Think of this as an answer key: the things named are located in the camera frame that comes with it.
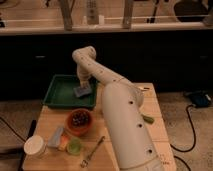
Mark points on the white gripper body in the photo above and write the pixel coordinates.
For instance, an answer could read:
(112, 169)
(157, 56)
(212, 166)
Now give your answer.
(83, 76)

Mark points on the blue sponge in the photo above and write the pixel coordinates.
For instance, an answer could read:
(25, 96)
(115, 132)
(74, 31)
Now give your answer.
(81, 91)

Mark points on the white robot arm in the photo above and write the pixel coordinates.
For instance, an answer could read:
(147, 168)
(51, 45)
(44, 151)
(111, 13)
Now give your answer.
(121, 102)

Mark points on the green plastic tray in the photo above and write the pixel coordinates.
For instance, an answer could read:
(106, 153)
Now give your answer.
(60, 94)

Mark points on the orange bowl with grapes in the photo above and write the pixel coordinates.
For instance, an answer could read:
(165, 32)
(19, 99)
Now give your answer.
(79, 122)

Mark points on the white marker pen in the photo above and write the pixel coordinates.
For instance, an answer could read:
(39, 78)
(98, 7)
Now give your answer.
(144, 88)

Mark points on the orange toy piece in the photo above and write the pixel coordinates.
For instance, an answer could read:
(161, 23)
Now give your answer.
(63, 142)

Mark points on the small green cup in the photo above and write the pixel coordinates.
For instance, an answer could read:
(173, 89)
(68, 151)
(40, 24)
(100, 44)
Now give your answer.
(74, 146)

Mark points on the grey blue cloth piece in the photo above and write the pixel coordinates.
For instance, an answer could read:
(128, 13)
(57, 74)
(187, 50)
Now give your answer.
(54, 141)

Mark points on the green toy vegetable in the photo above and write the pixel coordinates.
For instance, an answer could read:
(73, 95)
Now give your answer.
(148, 119)

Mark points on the blue black device on floor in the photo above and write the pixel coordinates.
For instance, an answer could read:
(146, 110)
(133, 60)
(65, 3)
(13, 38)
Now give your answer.
(199, 98)

